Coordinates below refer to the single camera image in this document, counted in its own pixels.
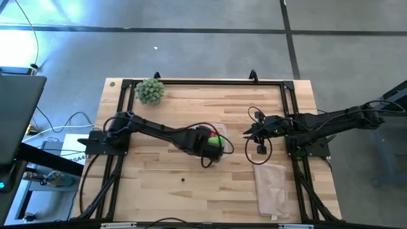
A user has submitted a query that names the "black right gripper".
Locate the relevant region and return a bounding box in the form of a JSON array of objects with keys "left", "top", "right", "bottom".
[{"left": 242, "top": 116, "right": 289, "bottom": 144}]

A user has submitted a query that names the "clear plastic tupperware container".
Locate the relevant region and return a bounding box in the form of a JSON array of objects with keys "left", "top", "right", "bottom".
[{"left": 203, "top": 123, "right": 228, "bottom": 156}]

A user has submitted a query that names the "beige folded cloth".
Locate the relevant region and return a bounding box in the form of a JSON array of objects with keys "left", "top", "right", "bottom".
[{"left": 252, "top": 162, "right": 291, "bottom": 222}]

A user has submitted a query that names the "green plant in white pot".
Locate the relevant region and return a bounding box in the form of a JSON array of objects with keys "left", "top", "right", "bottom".
[{"left": 134, "top": 78, "right": 166, "bottom": 106}]

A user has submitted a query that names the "silver light bar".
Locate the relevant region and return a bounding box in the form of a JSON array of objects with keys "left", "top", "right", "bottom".
[
  {"left": 100, "top": 222, "right": 138, "bottom": 229},
  {"left": 279, "top": 223, "right": 315, "bottom": 229}
]

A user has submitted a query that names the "white label sheet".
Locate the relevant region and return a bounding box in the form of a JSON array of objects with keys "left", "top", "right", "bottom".
[{"left": 60, "top": 133, "right": 93, "bottom": 166}]

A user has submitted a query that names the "metal water bottle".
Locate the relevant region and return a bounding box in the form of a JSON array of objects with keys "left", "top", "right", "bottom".
[{"left": 39, "top": 170, "right": 76, "bottom": 188}]

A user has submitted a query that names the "dark blue-grey cart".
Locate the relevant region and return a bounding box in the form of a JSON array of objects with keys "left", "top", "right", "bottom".
[{"left": 370, "top": 79, "right": 407, "bottom": 188}]

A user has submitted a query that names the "dark grey monitor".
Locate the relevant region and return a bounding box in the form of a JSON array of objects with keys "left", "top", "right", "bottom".
[{"left": 0, "top": 73, "right": 48, "bottom": 166}]

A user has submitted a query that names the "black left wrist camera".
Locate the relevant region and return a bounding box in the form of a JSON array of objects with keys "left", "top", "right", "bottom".
[{"left": 202, "top": 144, "right": 224, "bottom": 162}]

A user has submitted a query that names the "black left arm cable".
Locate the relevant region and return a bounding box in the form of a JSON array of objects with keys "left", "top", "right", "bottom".
[{"left": 103, "top": 116, "right": 235, "bottom": 169}]

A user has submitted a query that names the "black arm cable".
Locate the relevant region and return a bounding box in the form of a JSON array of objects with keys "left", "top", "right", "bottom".
[
  {"left": 244, "top": 106, "right": 273, "bottom": 166},
  {"left": 103, "top": 116, "right": 235, "bottom": 169}
]

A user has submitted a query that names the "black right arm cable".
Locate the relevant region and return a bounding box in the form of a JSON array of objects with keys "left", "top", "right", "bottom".
[{"left": 244, "top": 106, "right": 273, "bottom": 166}]

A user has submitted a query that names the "black aluminium table frame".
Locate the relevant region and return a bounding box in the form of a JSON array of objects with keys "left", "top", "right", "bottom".
[{"left": 71, "top": 78, "right": 343, "bottom": 223}]

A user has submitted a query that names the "black table camera cable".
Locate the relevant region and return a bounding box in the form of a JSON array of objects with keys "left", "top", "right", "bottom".
[{"left": 143, "top": 217, "right": 200, "bottom": 229}]

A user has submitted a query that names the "yellow hanging cable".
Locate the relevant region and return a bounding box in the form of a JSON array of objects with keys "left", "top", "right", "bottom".
[{"left": 14, "top": 0, "right": 39, "bottom": 66}]

